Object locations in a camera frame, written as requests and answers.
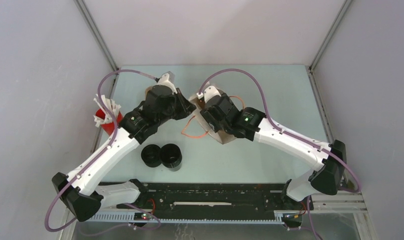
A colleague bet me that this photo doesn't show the black cup stack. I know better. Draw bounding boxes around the black cup stack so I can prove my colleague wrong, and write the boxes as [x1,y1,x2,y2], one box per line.
[159,143,182,172]

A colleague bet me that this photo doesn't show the white paper bag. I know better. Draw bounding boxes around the white paper bag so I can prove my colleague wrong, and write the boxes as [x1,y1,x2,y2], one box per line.
[181,85,236,145]

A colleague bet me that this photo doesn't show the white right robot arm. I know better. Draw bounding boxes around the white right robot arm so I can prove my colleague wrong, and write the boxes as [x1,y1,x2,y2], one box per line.
[195,90,347,209]

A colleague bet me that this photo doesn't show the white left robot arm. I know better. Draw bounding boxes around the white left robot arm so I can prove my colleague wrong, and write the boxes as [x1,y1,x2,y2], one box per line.
[52,85,196,222]

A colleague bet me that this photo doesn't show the red cup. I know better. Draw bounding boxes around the red cup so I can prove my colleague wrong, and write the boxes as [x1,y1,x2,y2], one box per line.
[94,109,115,136]

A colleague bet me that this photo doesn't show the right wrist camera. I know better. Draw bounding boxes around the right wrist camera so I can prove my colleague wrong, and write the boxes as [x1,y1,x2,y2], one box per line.
[196,85,221,103]

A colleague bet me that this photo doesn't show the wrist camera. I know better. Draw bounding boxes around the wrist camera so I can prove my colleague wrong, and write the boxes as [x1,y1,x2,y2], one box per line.
[157,71,177,94]
[196,85,221,103]

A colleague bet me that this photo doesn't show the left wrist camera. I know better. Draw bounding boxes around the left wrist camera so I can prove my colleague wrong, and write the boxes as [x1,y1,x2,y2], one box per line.
[157,71,177,94]

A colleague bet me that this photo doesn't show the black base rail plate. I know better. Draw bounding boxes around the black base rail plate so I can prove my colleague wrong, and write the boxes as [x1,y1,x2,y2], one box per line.
[134,183,314,222]

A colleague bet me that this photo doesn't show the aluminium frame post left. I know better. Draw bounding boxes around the aluminium frame post left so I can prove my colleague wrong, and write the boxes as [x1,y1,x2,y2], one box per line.
[74,0,118,71]

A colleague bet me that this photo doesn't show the aluminium frame post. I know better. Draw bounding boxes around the aluminium frame post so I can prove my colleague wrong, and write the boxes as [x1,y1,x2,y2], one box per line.
[74,0,118,71]
[309,0,354,73]

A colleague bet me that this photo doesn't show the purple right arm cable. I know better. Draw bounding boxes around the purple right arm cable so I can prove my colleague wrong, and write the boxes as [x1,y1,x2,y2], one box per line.
[198,68,363,240]

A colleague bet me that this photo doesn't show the aluminium frame post right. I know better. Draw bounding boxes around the aluminium frame post right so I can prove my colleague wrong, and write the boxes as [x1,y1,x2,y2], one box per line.
[309,0,354,73]

